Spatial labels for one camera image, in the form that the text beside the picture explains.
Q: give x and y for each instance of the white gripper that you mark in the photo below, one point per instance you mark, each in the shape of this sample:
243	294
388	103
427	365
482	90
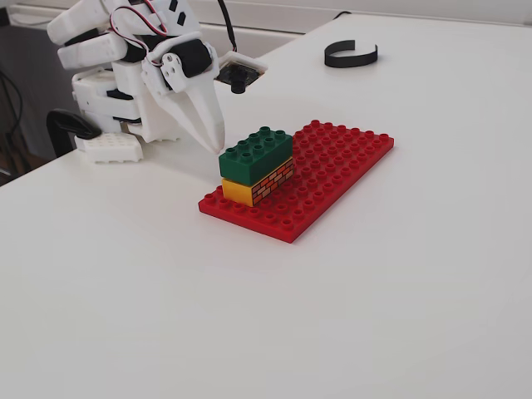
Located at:
195	97

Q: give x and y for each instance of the green lego brick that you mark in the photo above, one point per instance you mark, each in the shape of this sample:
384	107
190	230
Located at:
241	170

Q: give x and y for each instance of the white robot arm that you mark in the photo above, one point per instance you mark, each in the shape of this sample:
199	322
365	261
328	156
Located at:
91	52

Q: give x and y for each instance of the white lego brick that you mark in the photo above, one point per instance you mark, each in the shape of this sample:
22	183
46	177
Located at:
112	147

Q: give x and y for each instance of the yellow lego brick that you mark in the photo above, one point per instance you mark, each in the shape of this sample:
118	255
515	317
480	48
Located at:
237	191

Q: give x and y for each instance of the red lego baseplate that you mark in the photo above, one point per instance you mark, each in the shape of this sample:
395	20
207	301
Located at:
332	178

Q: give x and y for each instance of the black table clamp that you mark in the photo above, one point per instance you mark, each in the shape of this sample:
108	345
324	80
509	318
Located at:
70	122

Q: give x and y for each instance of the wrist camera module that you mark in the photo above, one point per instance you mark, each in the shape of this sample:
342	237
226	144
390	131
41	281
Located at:
241	70

